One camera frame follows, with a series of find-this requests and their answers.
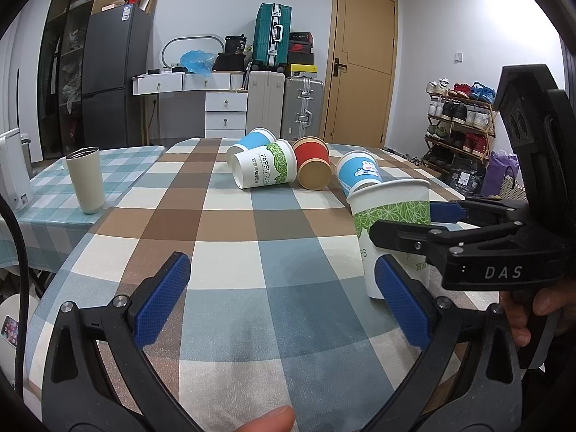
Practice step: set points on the beige steel tumbler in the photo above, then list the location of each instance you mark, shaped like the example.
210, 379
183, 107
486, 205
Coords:
85, 180

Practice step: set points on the white appliance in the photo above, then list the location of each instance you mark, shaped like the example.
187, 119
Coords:
13, 175

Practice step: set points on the teal white checked tablecloth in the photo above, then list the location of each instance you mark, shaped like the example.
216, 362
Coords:
49, 207

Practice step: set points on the person's right hand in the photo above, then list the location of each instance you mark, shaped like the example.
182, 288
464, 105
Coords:
517, 319

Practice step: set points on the silver suitcase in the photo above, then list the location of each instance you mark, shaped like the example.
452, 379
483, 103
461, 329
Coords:
302, 108

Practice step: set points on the black printed bag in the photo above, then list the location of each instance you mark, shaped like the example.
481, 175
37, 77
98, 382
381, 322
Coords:
465, 175

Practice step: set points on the plain blue white paper cup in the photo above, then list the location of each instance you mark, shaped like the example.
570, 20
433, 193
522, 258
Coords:
252, 140

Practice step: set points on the wooden shoe rack with shoes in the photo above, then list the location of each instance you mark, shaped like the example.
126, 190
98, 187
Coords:
459, 117

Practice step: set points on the woven basket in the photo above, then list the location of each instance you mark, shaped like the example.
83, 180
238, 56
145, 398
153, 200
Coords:
513, 186

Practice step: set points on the dark grey refrigerator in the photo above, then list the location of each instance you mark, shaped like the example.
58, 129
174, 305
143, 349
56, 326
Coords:
112, 76

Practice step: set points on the purple shopping bag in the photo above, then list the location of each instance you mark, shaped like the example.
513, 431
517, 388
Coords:
497, 173

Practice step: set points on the white desk with drawers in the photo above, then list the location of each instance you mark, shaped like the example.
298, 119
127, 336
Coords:
216, 99

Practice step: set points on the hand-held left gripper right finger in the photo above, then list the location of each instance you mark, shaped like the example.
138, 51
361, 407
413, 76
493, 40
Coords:
402, 301

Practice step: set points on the wooden door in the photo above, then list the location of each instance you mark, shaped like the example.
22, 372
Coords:
360, 67

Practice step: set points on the brown blue checked tablecloth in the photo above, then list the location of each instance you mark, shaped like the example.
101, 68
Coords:
252, 252

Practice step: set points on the blue cartoon paper cup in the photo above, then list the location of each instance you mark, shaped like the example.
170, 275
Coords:
357, 171

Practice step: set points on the blue plastic bag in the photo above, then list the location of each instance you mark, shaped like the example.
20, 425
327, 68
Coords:
197, 62

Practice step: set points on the stack of shoe boxes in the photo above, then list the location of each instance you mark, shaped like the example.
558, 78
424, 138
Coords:
300, 54

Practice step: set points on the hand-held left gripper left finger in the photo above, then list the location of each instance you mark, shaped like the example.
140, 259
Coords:
164, 299

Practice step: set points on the teal suitcase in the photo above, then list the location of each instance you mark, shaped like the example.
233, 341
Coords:
270, 36

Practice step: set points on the oval white frame mirror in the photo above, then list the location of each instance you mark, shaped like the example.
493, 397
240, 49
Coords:
167, 49

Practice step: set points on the red brown paper cup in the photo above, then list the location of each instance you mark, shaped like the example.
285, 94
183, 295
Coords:
312, 162

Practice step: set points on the white round object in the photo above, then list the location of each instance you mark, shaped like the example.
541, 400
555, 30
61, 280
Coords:
11, 324

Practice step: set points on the person's left hand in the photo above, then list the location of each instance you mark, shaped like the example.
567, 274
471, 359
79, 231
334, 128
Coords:
270, 420

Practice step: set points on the white green leaf paper cup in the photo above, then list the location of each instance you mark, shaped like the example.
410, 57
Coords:
263, 166
389, 204

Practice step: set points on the dark glass display cabinet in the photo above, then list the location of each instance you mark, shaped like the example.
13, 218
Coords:
63, 72

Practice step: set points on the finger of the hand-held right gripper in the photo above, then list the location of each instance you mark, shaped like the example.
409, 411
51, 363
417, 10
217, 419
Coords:
445, 212
405, 236

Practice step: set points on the white suitcase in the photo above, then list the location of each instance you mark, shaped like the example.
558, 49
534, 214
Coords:
265, 103

